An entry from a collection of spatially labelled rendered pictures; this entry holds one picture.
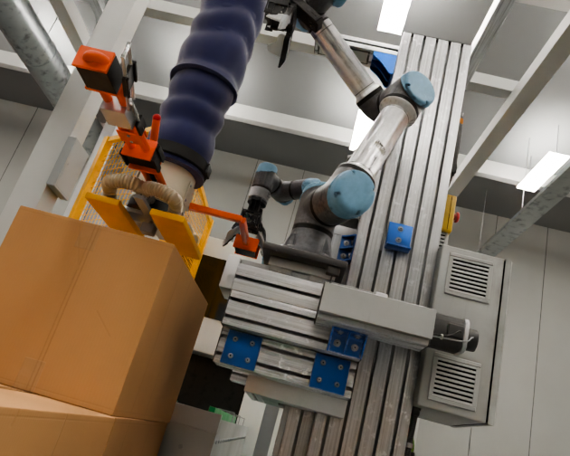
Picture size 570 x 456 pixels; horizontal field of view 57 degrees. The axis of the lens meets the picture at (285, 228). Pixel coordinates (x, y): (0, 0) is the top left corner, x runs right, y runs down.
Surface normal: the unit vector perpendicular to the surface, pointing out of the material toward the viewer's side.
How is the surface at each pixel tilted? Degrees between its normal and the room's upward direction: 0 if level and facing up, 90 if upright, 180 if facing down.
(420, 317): 90
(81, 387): 90
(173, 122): 75
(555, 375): 90
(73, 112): 90
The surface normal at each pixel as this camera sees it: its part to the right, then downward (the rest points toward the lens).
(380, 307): 0.00, -0.37
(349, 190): 0.36, -0.13
